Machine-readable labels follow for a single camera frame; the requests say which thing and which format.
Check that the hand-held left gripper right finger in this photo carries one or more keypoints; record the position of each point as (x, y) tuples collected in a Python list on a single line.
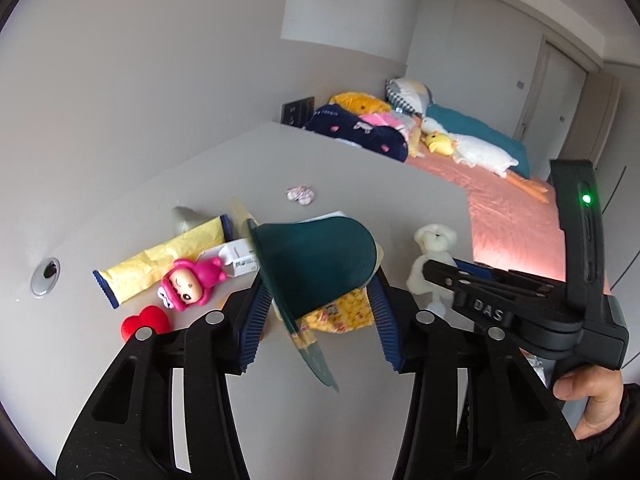
[(382, 320)]

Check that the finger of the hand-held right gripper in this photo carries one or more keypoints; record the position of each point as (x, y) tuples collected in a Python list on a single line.
[(445, 272)]

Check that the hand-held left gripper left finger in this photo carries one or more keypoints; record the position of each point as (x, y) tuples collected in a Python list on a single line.
[(255, 317)]

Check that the yellow printed snack bag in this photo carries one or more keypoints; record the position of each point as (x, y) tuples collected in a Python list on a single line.
[(340, 315)]

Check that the small white box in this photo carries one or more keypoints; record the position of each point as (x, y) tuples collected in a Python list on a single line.
[(235, 257)]

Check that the pink doll toy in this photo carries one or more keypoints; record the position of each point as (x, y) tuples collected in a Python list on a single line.
[(192, 282)]

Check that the red heart toy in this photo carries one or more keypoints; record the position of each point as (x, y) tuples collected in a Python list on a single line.
[(142, 321)]

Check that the person's right hand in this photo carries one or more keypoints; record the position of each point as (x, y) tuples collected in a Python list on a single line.
[(597, 390)]

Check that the white plush toy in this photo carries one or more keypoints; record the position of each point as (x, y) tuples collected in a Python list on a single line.
[(432, 245)]

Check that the bed with pink sheet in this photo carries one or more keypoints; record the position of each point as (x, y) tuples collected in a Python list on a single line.
[(505, 220)]

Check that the long yellow snack wrapper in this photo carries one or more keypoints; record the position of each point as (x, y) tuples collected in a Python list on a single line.
[(160, 255)]

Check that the clear plastic wrapper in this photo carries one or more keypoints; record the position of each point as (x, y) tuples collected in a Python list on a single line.
[(185, 219)]

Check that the white goose plush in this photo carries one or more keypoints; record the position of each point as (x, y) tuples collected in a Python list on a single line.
[(482, 152)]

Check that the yellow duck plush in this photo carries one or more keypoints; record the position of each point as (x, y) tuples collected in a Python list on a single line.
[(439, 143)]

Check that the yellow striped plush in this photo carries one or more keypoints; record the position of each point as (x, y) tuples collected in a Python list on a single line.
[(415, 140)]

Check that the teal pillow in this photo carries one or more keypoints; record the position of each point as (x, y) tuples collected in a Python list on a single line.
[(475, 127)]

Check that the navy printed blanket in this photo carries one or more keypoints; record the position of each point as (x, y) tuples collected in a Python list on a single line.
[(357, 135)]

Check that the pink cloth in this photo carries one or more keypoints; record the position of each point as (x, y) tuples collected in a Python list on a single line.
[(387, 120)]

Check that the white wardrobe door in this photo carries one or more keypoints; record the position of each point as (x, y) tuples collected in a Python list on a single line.
[(555, 95)]

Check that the checkered pillow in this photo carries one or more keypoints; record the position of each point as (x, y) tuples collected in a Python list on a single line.
[(407, 94)]

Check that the yellow plush toy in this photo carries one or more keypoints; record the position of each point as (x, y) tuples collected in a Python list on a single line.
[(357, 102)]

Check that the black wall socket panel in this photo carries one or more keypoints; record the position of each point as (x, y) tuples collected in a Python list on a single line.
[(297, 111)]

